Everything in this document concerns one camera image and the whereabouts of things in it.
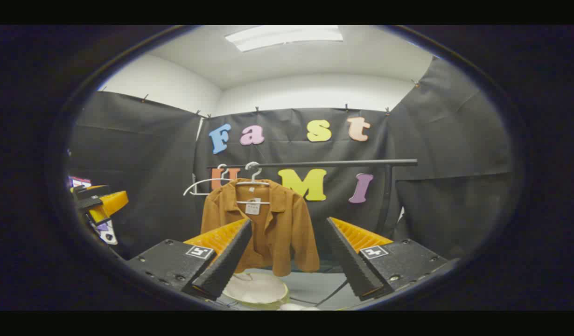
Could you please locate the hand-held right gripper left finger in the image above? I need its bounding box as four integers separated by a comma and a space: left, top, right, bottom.
126, 218, 253, 301

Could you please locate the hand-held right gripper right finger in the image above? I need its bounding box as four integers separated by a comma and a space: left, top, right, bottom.
325, 217, 451, 301

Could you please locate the white laundry hamper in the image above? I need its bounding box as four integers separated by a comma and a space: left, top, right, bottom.
222, 272, 290, 310

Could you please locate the brown jacket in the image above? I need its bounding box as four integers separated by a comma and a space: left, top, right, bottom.
201, 179, 320, 277

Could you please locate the white clothes hanger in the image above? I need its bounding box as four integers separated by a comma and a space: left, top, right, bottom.
235, 161, 272, 206
183, 164, 237, 197

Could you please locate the black clothes rack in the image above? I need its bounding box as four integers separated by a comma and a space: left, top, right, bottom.
207, 159, 419, 239

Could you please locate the black backdrop cloth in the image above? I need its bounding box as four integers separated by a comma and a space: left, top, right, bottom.
68, 56, 514, 262

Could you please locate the ceiling light panel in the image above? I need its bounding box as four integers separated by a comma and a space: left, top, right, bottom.
224, 25, 344, 52

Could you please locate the black floor cable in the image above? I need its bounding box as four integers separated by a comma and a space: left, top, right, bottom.
289, 279, 349, 307

